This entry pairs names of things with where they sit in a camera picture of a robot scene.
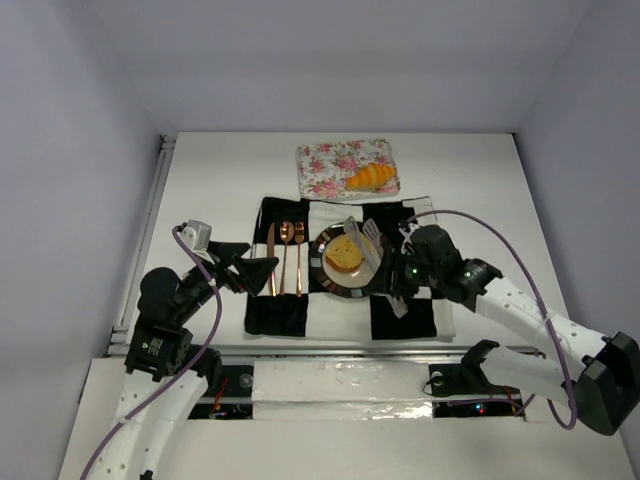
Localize silver metal tongs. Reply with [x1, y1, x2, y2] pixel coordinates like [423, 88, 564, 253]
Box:
[344, 216, 408, 318]

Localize bread slice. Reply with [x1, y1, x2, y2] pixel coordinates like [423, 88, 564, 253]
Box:
[324, 234, 365, 273]

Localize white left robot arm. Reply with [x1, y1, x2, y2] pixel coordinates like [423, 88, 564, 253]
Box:
[81, 234, 279, 479]

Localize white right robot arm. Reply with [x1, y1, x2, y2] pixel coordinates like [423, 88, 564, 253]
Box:
[370, 224, 639, 436]

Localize copper knife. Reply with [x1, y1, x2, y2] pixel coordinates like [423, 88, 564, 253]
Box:
[267, 222, 278, 296]

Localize black white checkered placemat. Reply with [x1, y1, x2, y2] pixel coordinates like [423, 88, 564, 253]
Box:
[244, 196, 456, 343]

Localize striped rim ceramic plate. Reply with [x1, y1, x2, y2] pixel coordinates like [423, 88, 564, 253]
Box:
[309, 222, 375, 299]

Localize copper spoon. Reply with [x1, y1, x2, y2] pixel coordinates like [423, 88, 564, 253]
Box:
[279, 221, 294, 295]

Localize copper fork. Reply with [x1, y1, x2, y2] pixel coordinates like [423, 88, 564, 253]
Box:
[294, 221, 305, 297]

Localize orange croissant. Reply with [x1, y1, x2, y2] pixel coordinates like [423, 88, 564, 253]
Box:
[345, 163, 396, 191]

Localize floral rectangular tray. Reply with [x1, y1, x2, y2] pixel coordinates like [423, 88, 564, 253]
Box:
[296, 138, 401, 201]

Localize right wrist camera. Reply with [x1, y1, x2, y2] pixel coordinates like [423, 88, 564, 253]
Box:
[398, 222, 420, 255]

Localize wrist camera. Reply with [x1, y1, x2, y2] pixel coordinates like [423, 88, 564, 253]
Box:
[179, 220, 212, 252]
[398, 222, 420, 255]

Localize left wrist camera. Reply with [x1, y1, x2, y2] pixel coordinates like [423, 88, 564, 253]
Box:
[179, 220, 212, 252]

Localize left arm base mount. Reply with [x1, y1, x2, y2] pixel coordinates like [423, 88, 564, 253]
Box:
[188, 348, 254, 420]

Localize aluminium rail frame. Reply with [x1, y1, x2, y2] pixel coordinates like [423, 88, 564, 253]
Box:
[102, 132, 581, 421]

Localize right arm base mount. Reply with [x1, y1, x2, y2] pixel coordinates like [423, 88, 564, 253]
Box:
[422, 340, 524, 418]

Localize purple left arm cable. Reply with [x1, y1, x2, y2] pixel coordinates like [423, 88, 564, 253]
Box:
[79, 224, 224, 480]

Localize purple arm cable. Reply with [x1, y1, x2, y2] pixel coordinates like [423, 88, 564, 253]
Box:
[79, 224, 224, 480]
[407, 209, 579, 430]

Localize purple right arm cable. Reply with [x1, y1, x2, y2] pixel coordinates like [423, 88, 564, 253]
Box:
[407, 209, 579, 430]

